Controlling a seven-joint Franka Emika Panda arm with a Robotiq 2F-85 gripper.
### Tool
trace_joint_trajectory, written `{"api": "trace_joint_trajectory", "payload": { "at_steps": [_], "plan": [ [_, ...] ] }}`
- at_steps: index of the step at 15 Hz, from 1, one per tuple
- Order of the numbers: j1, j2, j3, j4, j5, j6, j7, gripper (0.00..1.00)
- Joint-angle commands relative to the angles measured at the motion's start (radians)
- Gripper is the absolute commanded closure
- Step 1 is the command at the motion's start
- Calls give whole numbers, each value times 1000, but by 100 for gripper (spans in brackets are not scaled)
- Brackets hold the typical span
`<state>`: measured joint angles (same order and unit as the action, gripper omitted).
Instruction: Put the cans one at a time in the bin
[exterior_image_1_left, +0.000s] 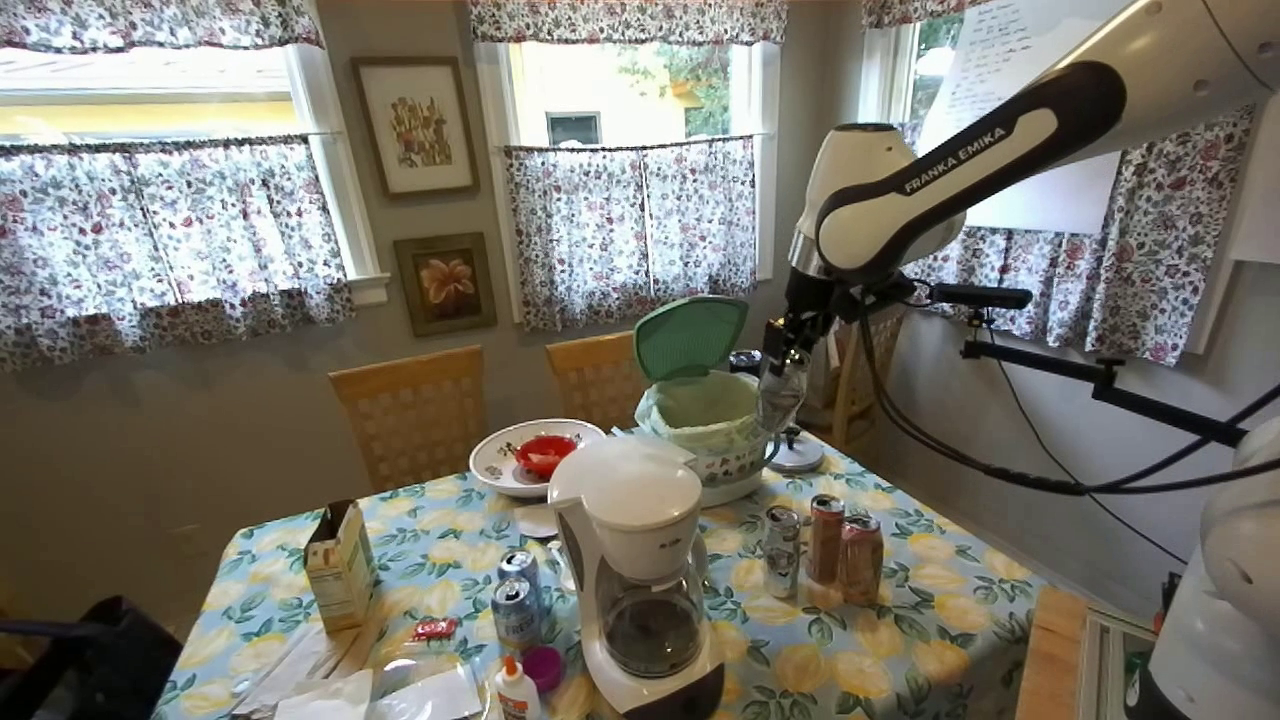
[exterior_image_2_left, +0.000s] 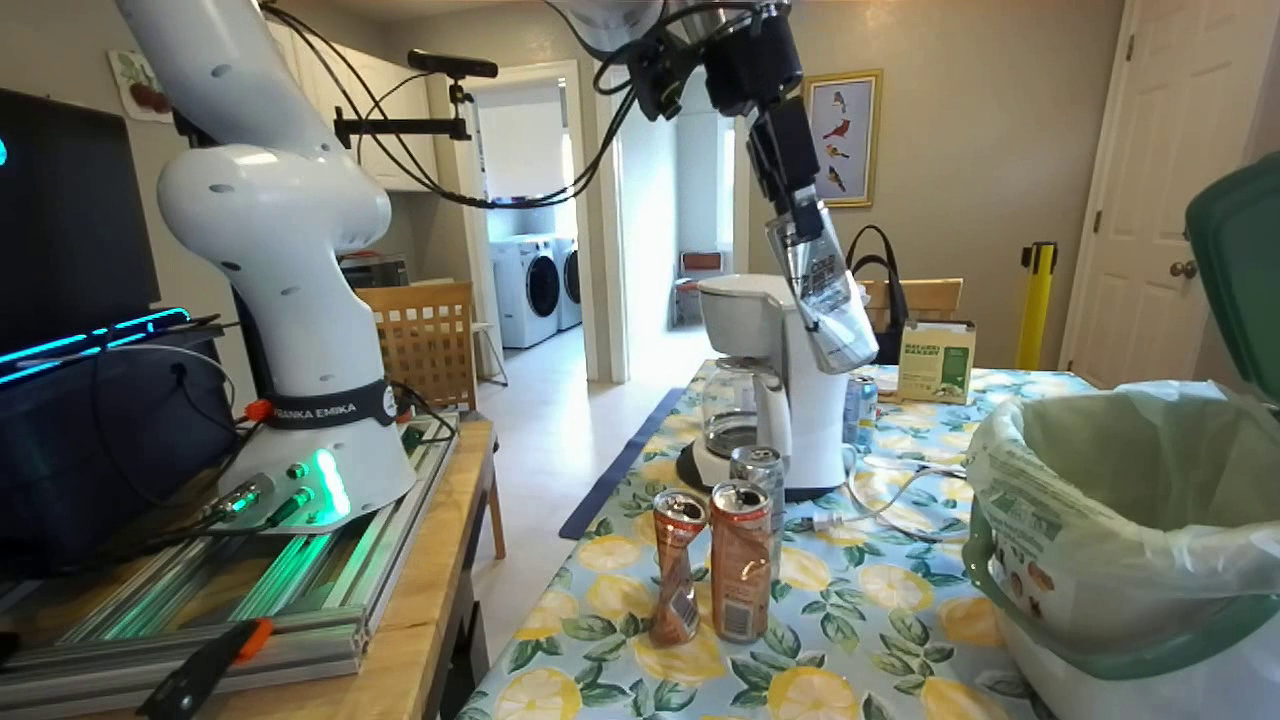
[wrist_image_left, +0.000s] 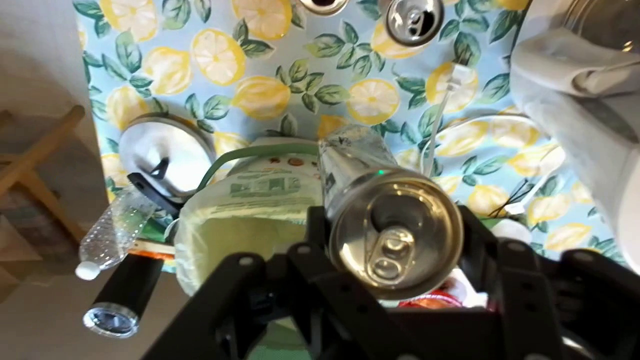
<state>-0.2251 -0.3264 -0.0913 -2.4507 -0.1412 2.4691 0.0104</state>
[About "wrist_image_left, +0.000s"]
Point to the orange strip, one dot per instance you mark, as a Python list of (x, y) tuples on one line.
[(155, 250)]

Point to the silver drink can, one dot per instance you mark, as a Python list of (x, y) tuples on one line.
[(413, 18), (392, 226)]

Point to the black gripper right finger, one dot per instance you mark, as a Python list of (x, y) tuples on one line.
[(533, 301)]

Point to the green packet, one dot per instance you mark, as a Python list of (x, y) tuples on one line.
[(142, 226)]

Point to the shiny metal kettle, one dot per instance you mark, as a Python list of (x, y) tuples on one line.
[(166, 156)]

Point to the wooden lattice back chair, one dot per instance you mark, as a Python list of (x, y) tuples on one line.
[(41, 161)]

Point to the white coffee maker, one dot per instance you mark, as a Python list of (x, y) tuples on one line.
[(572, 133)]

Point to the lemon print tablecloth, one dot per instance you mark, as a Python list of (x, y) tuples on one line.
[(280, 87)]

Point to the clear plastic water bottle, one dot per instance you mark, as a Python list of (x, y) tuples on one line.
[(110, 241)]

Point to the black cylinder with lens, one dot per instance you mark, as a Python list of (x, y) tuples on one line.
[(127, 292)]

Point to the red bowl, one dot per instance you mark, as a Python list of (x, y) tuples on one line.
[(426, 303)]

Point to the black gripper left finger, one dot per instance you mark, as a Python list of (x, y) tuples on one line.
[(220, 312)]

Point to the translucent bin liner bag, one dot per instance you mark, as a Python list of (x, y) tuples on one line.
[(232, 232)]

